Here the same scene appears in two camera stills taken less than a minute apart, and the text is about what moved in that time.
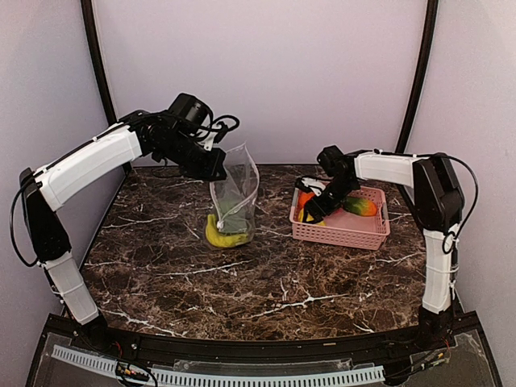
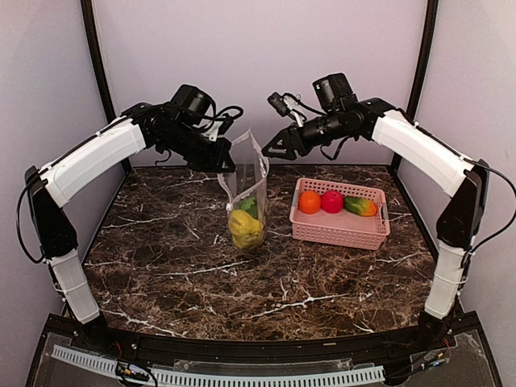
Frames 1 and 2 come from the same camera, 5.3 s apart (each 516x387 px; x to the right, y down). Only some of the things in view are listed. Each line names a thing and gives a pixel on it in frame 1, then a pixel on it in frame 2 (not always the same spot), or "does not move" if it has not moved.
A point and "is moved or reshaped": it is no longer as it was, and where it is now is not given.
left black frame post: [90, 25] does not move
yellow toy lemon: [309, 218] -> [247, 230]
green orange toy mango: [359, 206] does not move
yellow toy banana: [218, 239] -> [245, 236]
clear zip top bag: [235, 200] is moved or reshaped
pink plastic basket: [344, 227] does not move
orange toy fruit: [305, 197] does not move
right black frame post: [426, 57] does not move
